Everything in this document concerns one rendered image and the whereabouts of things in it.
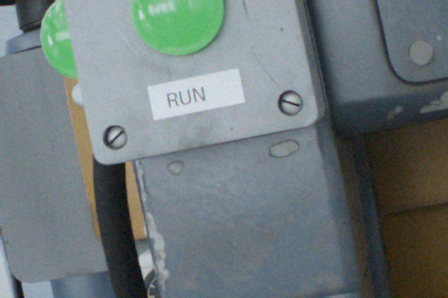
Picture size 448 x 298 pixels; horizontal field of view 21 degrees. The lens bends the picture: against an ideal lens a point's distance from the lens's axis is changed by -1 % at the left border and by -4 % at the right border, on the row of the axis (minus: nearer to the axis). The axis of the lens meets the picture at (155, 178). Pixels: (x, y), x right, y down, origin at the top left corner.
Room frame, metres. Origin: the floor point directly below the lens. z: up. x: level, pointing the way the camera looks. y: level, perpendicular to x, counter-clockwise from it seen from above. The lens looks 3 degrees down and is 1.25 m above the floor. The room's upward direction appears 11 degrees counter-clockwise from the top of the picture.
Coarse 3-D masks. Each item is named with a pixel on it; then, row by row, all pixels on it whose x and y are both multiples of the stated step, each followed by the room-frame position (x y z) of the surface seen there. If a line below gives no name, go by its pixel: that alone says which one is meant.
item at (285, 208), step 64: (320, 0) 0.43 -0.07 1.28; (384, 0) 0.43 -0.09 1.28; (320, 64) 0.43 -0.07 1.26; (384, 64) 0.43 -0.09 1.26; (320, 128) 0.43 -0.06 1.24; (384, 128) 0.44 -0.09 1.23; (192, 192) 0.44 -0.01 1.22; (256, 192) 0.44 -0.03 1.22; (320, 192) 0.43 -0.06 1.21; (192, 256) 0.44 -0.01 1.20; (256, 256) 0.44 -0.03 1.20; (320, 256) 0.43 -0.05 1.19; (384, 256) 0.64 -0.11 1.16
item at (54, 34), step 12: (60, 0) 0.42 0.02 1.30; (48, 12) 0.42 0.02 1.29; (60, 12) 0.41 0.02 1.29; (48, 24) 0.41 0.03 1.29; (60, 24) 0.41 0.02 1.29; (48, 36) 0.41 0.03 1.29; (60, 36) 0.41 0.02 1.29; (48, 48) 0.41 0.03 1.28; (60, 48) 0.41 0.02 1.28; (48, 60) 0.42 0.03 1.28; (60, 60) 0.41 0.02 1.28; (72, 60) 0.41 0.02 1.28; (60, 72) 0.42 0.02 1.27; (72, 72) 0.42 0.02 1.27
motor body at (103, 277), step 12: (24, 36) 0.90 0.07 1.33; (36, 36) 0.89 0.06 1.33; (12, 48) 0.92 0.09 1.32; (24, 48) 0.90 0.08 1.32; (72, 276) 0.90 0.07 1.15; (84, 276) 0.89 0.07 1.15; (96, 276) 0.89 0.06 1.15; (108, 276) 0.88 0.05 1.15; (60, 288) 0.92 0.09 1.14; (72, 288) 0.90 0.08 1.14; (84, 288) 0.89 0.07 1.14; (96, 288) 0.89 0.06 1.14; (108, 288) 0.88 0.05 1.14
